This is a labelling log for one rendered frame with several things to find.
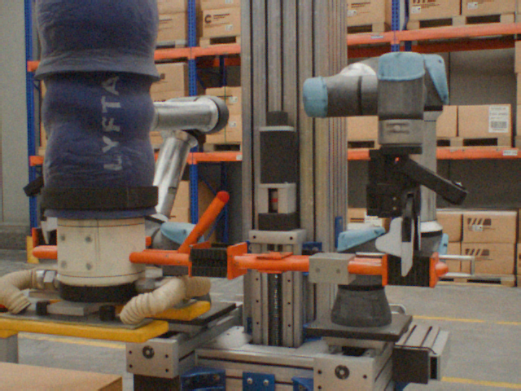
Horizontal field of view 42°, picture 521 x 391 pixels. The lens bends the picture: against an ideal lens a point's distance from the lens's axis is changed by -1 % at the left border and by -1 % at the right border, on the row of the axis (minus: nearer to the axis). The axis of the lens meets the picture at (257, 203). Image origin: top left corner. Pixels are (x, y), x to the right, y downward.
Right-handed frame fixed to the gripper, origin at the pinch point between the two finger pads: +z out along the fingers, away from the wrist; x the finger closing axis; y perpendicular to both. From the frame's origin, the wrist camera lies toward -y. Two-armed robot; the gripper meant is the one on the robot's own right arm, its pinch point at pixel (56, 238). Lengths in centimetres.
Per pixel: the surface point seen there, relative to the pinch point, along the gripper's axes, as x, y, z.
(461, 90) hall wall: 814, 52, -122
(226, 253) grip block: -30, 58, -2
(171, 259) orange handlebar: -29, 47, 0
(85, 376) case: -11.1, 15.1, 30.4
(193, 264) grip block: -30, 52, 0
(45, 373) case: -12.1, 5.0, 30.4
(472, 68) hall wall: 814, 67, -151
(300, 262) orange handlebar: -29, 72, -1
